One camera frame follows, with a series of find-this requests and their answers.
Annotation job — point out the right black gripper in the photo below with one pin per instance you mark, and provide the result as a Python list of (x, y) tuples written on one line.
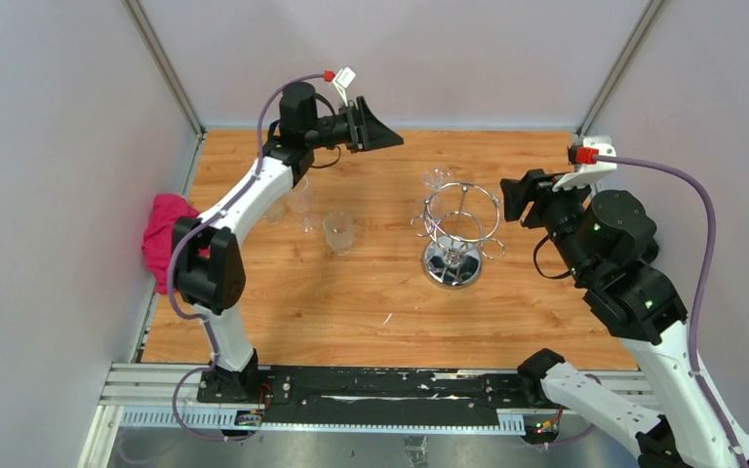
[(516, 192)]

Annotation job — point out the aluminium frame rail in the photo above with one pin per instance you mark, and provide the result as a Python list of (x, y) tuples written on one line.
[(164, 396)]

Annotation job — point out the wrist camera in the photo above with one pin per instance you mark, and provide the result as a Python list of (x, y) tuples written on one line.
[(340, 80), (587, 170)]

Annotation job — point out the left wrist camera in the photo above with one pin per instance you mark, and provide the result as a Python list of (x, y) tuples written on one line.
[(340, 80)]

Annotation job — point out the chrome wine glass rack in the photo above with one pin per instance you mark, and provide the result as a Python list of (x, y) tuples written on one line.
[(463, 238)]

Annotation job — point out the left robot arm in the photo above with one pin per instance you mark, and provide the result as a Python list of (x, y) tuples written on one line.
[(206, 267)]

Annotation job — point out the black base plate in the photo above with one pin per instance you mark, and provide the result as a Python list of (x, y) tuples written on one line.
[(359, 396)]

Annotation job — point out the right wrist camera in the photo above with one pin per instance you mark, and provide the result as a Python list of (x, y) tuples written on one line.
[(587, 170)]

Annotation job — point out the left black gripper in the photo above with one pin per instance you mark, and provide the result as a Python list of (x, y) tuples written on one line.
[(364, 132)]

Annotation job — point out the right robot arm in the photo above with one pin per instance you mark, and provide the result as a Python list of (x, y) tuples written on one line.
[(607, 242)]

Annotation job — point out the patterned clear wine glass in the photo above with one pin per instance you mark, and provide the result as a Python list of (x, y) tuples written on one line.
[(276, 212)]

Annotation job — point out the pink cloth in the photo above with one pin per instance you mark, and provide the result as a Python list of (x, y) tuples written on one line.
[(156, 244)]

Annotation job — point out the clear wine glass back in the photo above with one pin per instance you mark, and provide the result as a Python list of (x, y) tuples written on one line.
[(433, 179)]

